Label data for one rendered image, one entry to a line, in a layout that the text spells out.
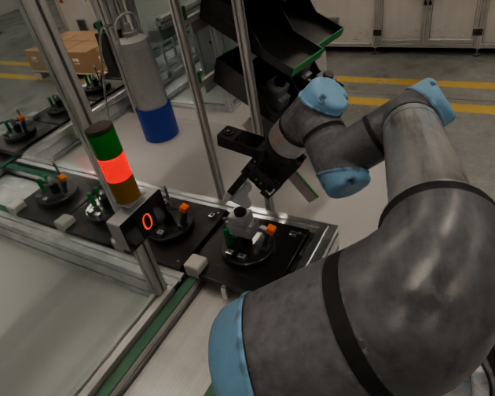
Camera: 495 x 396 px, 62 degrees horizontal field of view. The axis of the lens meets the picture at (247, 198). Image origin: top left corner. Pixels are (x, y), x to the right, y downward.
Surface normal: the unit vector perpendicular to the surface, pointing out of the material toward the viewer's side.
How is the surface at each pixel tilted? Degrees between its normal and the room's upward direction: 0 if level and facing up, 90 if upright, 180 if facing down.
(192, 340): 0
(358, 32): 90
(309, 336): 47
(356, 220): 0
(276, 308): 32
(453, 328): 54
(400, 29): 90
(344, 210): 0
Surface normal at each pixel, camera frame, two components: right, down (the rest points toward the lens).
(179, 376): -0.15, -0.78
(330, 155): -0.58, -0.11
